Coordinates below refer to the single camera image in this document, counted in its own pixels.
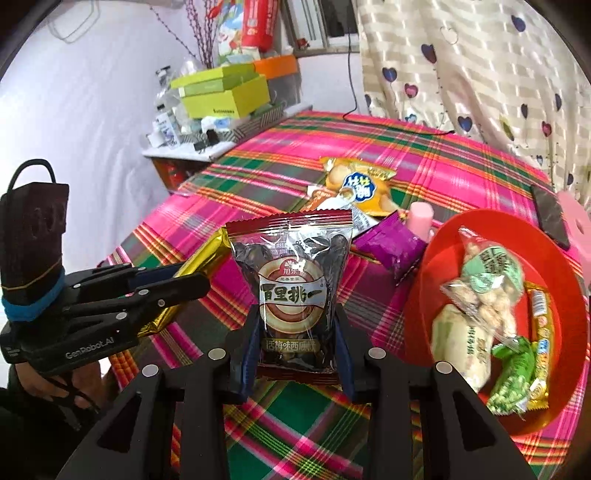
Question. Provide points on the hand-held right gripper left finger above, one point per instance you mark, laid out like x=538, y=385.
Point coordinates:
x=244, y=369

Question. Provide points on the striped tray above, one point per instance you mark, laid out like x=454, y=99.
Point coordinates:
x=249, y=127

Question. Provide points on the pink plastic stool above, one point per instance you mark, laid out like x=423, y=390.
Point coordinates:
x=575, y=207

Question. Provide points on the person's left hand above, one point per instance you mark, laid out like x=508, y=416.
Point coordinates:
x=85, y=378

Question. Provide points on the red snack bag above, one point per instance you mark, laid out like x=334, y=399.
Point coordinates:
x=258, y=25

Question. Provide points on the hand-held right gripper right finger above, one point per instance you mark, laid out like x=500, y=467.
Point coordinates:
x=345, y=369

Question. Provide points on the cream heart print curtain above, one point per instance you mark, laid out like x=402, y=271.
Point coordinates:
x=485, y=69

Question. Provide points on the yellow pastry snack packet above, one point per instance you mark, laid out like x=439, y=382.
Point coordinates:
x=358, y=184

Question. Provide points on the black melon seed packet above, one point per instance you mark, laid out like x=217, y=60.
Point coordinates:
x=288, y=286

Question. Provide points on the red round woven basket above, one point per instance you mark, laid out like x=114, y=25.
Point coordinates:
x=558, y=295

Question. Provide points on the white orange snack packet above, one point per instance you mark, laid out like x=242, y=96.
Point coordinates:
x=323, y=196

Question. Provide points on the long gold snack packet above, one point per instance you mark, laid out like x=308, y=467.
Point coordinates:
x=540, y=332
x=207, y=258

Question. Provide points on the white side table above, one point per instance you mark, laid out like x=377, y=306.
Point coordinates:
x=180, y=159

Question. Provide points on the green box lid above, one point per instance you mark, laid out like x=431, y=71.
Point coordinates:
x=207, y=76

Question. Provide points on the orange box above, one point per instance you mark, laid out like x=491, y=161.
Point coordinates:
x=274, y=64

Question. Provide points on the cartoon printed bag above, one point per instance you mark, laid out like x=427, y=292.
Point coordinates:
x=228, y=37

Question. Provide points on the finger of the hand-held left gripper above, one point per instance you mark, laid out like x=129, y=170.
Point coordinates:
x=184, y=286
x=152, y=277

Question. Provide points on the clear peanut packet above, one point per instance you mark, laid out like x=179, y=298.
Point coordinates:
x=489, y=286

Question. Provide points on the black binder clip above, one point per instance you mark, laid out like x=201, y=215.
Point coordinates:
x=210, y=137

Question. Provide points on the purple flower branches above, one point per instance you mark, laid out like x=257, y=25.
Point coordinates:
x=203, y=41

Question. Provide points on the window frame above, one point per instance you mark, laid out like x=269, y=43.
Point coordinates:
x=314, y=44

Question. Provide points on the green cardboard box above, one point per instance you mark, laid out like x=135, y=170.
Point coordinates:
x=231, y=99

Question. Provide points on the black smartphone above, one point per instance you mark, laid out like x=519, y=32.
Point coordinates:
x=549, y=214

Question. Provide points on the purple snack packet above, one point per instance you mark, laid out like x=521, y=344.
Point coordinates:
x=392, y=240

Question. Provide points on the white green snack packet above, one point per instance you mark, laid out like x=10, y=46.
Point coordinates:
x=457, y=337

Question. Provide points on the white printed carton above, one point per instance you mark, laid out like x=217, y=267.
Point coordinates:
x=166, y=129

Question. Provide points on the pink cylinder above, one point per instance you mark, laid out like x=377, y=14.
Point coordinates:
x=420, y=217

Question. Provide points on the translucent storage box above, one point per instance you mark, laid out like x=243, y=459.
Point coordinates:
x=284, y=90

